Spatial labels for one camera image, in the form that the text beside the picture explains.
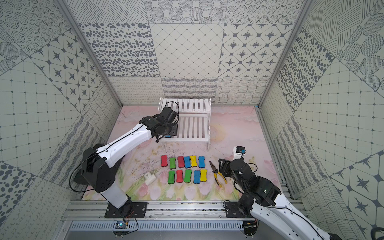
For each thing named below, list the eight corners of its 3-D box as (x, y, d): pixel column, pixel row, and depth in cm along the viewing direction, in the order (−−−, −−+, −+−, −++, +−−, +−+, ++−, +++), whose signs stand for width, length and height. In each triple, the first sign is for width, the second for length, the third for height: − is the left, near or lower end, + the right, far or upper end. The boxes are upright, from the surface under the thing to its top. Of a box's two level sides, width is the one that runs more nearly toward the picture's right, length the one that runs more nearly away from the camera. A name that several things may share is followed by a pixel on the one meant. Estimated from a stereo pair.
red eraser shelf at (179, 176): (175, 182, 85) (175, 181, 83) (176, 171, 89) (176, 170, 87) (182, 182, 85) (182, 181, 83) (183, 171, 89) (183, 170, 87)
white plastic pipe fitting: (144, 185, 84) (142, 183, 81) (146, 174, 88) (144, 172, 85) (155, 185, 84) (153, 183, 81) (157, 174, 88) (155, 172, 85)
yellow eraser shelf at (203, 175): (200, 181, 85) (200, 180, 83) (200, 170, 89) (200, 168, 88) (207, 181, 85) (207, 180, 83) (207, 170, 89) (207, 168, 88)
